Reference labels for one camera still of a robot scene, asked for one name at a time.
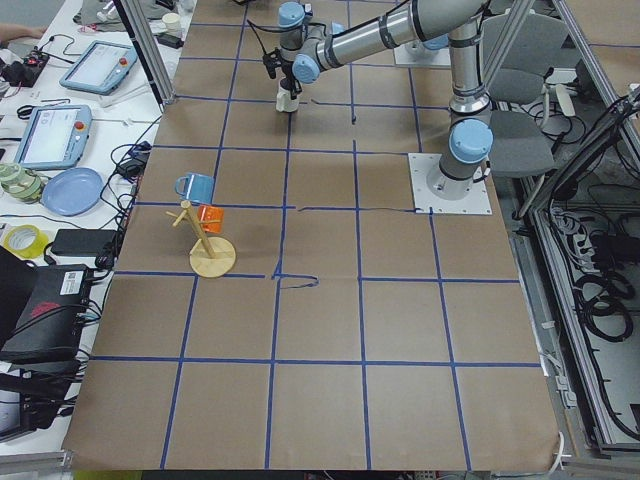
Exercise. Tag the lower teach pendant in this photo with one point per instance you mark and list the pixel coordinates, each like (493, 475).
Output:
(55, 137)

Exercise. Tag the black power adapter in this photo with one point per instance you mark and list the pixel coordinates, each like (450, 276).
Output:
(82, 242)

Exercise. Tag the orange mug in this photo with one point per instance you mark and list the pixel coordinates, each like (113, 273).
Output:
(210, 218)

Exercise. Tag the black computer box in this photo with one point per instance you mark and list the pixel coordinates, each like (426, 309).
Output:
(47, 319)

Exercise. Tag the grey office chair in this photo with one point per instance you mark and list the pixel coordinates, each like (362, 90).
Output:
(520, 149)

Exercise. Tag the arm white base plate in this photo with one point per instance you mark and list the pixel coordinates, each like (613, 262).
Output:
(435, 193)
(412, 55)

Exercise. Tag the light blue plate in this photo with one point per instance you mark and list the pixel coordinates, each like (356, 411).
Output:
(73, 191)

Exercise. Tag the white mug grey inside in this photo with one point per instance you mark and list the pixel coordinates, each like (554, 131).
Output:
(284, 103)

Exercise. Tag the blue mug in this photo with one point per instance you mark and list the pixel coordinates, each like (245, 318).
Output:
(195, 187)

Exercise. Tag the paper cup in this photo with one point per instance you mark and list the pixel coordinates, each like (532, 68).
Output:
(172, 23)

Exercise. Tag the green tape rolls stack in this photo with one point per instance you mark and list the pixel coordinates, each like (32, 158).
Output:
(21, 183)

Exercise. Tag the wooden mug tree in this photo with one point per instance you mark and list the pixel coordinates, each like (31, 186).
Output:
(212, 256)

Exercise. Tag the yellow tape roll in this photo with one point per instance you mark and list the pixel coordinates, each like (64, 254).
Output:
(26, 241)

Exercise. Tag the teach pendant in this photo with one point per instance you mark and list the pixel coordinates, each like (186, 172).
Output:
(55, 137)
(101, 68)

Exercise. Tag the upper teach pendant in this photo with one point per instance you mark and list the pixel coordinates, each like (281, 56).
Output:
(101, 68)

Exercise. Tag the aluminium frame post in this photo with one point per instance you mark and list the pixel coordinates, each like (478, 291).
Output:
(137, 26)

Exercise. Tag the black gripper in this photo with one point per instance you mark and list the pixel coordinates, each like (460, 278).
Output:
(288, 70)

